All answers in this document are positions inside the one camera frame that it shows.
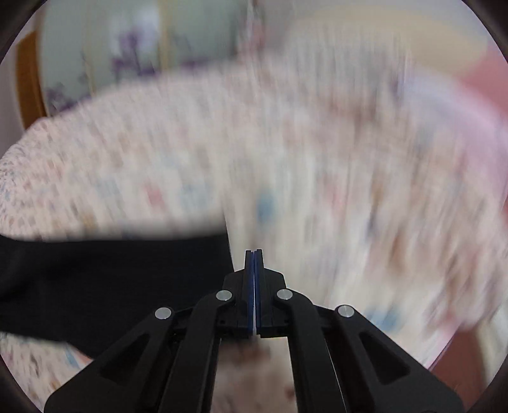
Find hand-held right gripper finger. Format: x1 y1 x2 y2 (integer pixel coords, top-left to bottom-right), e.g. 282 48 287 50
254 248 465 413
43 249 255 413

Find black pants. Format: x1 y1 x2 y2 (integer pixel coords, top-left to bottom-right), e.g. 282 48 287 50
0 232 236 359

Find printed animal blanket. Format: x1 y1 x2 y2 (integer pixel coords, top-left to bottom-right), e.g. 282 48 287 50
0 59 508 413

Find frosted glass sliding wardrobe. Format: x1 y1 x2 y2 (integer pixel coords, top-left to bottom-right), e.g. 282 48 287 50
40 0 260 117

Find wooden door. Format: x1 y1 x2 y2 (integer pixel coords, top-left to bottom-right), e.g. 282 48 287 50
16 31 49 130

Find pink pillow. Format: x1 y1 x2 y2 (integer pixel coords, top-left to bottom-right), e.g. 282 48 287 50
448 50 508 136

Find cream headboard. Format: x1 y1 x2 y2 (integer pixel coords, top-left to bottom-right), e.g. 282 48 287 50
286 6 495 78

